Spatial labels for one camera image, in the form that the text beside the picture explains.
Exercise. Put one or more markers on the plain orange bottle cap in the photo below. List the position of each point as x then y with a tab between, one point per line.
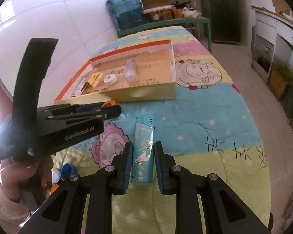
54	187

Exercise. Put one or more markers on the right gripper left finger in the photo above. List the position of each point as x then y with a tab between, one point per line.
123	165

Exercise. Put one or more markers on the orange cap with black label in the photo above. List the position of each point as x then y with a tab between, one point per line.
109	103

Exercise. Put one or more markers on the person's left hand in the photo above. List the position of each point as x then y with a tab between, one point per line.
13	173

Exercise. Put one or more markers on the white kitchen counter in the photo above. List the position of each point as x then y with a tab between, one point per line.
272	42

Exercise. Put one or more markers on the clear glitter lighter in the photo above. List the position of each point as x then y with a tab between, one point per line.
130	72

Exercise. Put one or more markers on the teal patterned lighter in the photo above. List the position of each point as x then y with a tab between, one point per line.
143	157

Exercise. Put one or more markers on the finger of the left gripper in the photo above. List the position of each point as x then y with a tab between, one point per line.
44	120
69	108

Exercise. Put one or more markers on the red bottle cap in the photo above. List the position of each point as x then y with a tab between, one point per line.
56	175

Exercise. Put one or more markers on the cardboard box on table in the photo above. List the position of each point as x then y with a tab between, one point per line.
148	4

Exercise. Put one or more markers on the white Hello Kitty lighter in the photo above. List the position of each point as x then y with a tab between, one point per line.
80	88

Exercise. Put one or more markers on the gold lighter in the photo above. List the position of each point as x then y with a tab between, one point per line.
94	79

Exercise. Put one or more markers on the potted green plant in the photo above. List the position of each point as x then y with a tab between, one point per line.
280	77

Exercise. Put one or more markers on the blue water jug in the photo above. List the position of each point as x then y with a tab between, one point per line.
127	13

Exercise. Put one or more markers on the white QR code cap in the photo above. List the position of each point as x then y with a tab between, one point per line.
110	79

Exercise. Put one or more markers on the dark green refrigerator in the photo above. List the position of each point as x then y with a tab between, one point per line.
224	21

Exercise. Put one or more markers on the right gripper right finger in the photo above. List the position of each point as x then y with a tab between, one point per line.
163	164

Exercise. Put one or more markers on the blue bottle cap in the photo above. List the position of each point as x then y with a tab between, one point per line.
67	170

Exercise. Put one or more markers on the orange rimmed cardboard tray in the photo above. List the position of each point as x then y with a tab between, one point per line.
141	72

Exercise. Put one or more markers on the colourful cartoon quilt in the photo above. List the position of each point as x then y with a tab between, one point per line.
208	128

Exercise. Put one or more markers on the green metal table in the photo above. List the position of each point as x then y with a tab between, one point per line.
149	26

